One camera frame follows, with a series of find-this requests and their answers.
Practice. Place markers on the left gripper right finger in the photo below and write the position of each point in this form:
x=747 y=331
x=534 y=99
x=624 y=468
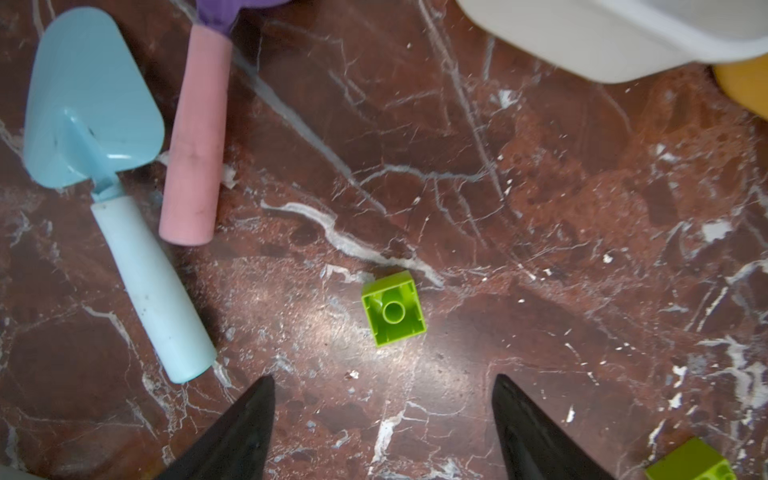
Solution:
x=532 y=444

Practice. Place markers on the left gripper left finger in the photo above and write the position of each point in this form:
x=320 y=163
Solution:
x=236 y=446

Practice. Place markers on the small green lego brick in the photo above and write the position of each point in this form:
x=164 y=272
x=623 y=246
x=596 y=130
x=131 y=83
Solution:
x=694 y=460

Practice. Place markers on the green lego brick pair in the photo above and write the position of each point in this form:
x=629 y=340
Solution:
x=393 y=308

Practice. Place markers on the purple pink spatula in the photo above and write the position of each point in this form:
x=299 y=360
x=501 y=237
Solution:
x=195 y=161

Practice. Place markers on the left white container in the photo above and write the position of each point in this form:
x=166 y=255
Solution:
x=619 y=41

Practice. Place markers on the yellow container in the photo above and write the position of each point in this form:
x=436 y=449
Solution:
x=746 y=82

